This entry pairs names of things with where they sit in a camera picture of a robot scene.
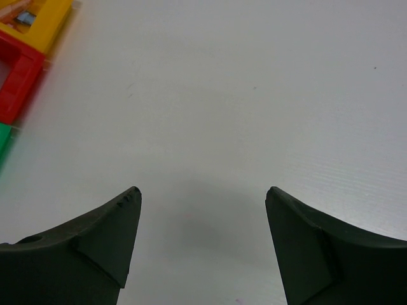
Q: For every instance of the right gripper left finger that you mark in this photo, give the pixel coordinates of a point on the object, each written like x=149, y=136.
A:
x=83, y=261

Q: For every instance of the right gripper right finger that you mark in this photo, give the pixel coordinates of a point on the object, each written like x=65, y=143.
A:
x=323, y=260

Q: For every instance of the orange eraser cap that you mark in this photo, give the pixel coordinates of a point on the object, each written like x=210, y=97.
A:
x=13, y=9

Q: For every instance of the green plastic bin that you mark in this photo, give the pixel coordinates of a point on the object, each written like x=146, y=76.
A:
x=5, y=142

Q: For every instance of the red plastic bin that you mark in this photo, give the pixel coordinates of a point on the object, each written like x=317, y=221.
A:
x=24, y=63

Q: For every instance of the yellow plastic bin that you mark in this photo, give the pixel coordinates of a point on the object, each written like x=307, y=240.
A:
x=50, y=17

